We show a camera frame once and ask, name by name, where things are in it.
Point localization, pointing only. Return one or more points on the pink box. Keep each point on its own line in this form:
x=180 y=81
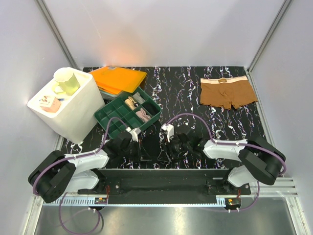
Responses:
x=50 y=104

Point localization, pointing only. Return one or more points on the white storage bin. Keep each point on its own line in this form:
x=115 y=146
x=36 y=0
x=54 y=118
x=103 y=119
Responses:
x=74 y=119

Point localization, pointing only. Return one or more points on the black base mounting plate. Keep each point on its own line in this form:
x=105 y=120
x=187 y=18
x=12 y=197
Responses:
x=124 y=181

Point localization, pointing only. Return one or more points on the orange and teal folders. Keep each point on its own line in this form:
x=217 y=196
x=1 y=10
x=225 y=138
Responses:
x=115 y=80

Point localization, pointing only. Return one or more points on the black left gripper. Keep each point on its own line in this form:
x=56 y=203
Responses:
x=136 y=158

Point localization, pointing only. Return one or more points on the brown boxer briefs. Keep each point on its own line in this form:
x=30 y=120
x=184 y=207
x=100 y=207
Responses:
x=227 y=92

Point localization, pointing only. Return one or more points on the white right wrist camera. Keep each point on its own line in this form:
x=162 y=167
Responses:
x=168 y=129

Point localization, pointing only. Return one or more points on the aluminium front rail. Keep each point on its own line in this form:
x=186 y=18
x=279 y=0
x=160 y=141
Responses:
x=189 y=198

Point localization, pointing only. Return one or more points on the pink rolled sock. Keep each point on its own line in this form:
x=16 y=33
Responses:
x=143 y=115

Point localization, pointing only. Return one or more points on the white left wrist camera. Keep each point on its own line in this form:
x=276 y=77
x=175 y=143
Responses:
x=134 y=132

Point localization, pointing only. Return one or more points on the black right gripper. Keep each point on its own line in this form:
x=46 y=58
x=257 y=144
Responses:
x=169 y=146

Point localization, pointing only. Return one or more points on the green divided organizer tray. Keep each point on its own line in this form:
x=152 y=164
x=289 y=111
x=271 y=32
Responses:
x=118 y=116

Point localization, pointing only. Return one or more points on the black underwear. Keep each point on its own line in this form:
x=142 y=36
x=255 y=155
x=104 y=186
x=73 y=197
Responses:
x=152 y=149

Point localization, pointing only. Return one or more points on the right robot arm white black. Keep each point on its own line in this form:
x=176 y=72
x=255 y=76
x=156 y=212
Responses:
x=260 y=161

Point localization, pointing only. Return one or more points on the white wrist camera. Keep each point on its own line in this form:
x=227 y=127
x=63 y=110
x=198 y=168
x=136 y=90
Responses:
x=168 y=129
x=134 y=132

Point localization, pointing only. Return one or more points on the beige rolled sock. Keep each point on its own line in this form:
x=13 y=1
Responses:
x=131 y=103

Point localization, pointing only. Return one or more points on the grey rolled sock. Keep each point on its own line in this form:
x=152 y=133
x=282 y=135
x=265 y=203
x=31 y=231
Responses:
x=139 y=99

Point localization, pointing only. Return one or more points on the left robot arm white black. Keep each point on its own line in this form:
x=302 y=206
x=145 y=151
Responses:
x=59 y=173

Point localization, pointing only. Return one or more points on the yellow green cup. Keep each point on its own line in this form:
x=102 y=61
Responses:
x=65 y=81

